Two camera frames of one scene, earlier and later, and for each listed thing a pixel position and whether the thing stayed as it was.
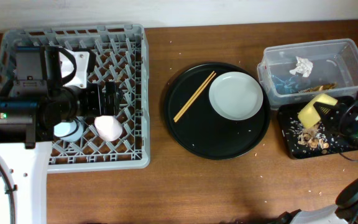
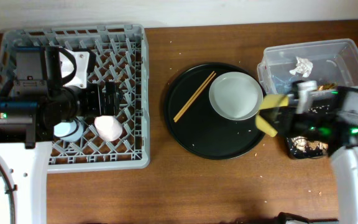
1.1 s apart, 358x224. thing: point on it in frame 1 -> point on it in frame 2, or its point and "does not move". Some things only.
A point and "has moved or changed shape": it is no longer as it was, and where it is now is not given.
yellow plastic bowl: x=309 y=116 has moved or changed shape
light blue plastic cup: x=69 y=130 does not move
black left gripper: x=97 y=108 does not move
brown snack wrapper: x=319 y=88 does not move
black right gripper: x=344 y=114 -> x=287 y=125
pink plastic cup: x=109 y=127 does not move
